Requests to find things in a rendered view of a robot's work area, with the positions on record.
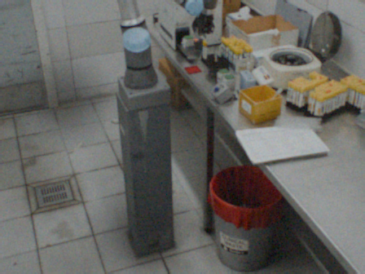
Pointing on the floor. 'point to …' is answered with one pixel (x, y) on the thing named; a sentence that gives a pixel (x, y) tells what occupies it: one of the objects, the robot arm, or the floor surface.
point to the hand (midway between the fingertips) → (197, 34)
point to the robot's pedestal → (147, 175)
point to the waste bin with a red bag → (244, 215)
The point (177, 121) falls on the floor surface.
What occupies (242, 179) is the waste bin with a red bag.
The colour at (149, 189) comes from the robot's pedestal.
